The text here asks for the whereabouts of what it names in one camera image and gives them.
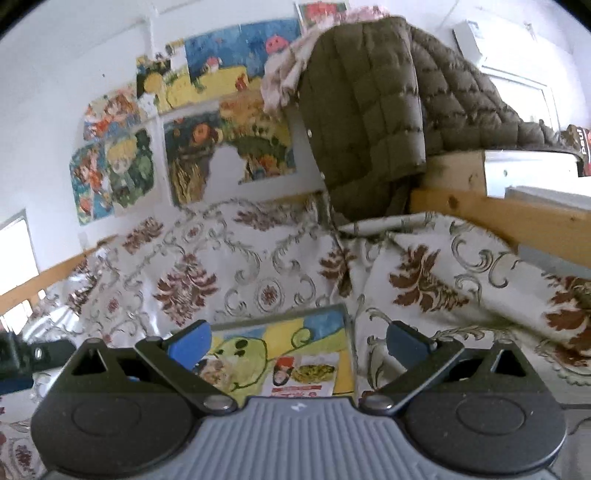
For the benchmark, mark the dark red snack bag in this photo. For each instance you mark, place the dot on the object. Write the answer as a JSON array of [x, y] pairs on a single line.
[[581, 147]]

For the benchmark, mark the wooden bunk frame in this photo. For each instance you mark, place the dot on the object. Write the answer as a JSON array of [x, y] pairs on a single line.
[[461, 203]]

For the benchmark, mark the orange-haired cartoon figure poster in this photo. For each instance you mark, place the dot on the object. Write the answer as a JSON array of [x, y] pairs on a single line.
[[90, 184]]

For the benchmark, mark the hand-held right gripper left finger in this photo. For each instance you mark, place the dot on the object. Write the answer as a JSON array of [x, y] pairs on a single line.
[[189, 344]]

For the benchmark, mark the grey tray with cartoon liner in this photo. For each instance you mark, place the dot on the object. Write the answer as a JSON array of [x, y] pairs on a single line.
[[286, 350]]

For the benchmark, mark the pink floral cloth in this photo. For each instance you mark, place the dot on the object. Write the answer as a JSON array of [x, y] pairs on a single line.
[[281, 78]]

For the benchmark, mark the blond cartoon figure poster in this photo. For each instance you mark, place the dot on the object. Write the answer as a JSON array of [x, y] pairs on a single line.
[[129, 166]]

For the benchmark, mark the white air conditioner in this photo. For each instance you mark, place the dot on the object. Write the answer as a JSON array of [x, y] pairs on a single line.
[[475, 39]]

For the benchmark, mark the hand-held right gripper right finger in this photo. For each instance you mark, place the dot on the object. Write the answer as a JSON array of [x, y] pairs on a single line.
[[406, 344]]

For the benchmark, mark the red mushroom wall poster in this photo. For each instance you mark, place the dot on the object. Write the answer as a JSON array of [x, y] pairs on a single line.
[[321, 11]]

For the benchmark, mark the small orange-haired figure poster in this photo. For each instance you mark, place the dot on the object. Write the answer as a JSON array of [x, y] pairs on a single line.
[[111, 115]]

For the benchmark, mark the window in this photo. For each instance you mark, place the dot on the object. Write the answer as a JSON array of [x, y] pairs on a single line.
[[16, 258]]

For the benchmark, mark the white metal panel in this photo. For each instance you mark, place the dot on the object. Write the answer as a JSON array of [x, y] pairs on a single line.
[[531, 173]]

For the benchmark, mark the floral printed blanket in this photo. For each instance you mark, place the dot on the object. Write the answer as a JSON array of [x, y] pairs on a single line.
[[277, 258]]

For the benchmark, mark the olive quilted puffer jacket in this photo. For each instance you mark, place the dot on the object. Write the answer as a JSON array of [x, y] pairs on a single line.
[[369, 110]]

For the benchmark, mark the blue and yellow landscape poster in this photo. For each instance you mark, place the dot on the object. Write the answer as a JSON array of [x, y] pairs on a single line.
[[221, 64]]

